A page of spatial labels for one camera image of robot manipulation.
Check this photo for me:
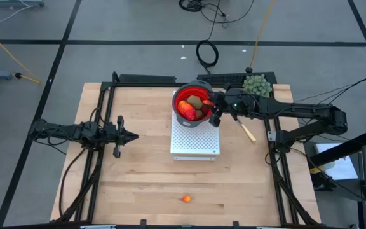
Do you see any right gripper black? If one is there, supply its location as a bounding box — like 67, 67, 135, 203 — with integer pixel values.
206, 83, 251, 128

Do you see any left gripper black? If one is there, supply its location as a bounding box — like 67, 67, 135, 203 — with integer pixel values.
103, 115, 140, 159

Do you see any red yellow toy mango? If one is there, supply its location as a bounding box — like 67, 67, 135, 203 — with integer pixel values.
178, 100, 197, 121

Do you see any red collapsible bowl grey rim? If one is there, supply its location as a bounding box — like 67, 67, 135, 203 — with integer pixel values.
172, 80, 215, 128

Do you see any white perforated metal shelf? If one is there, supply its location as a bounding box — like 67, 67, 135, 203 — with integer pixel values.
170, 90, 221, 162

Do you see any green artificial potted plant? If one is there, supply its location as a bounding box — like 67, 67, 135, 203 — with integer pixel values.
242, 74, 273, 99

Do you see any black rectangular box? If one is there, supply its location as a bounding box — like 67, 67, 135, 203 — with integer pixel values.
118, 73, 177, 85

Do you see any white paper sheet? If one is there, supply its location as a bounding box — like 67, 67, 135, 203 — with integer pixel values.
315, 142, 359, 181

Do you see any coiled black floor cable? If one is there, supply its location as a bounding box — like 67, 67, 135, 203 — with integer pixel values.
195, 18, 222, 74

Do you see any knife with wooden handle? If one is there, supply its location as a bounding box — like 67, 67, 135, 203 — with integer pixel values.
235, 118, 257, 143

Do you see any black aluminium table frame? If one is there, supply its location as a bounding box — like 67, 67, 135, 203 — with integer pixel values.
54, 71, 323, 229

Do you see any yellow cable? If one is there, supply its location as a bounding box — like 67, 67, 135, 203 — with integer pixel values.
248, 0, 275, 73
0, 24, 41, 85

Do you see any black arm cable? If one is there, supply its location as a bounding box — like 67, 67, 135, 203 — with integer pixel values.
58, 148, 88, 219

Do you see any black cable bundle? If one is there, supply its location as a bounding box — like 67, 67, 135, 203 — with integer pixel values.
179, 0, 255, 25

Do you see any thin black cable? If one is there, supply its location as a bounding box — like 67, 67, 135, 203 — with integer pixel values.
294, 77, 366, 125

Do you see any white floor cable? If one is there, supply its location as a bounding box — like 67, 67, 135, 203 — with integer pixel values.
0, 0, 33, 31

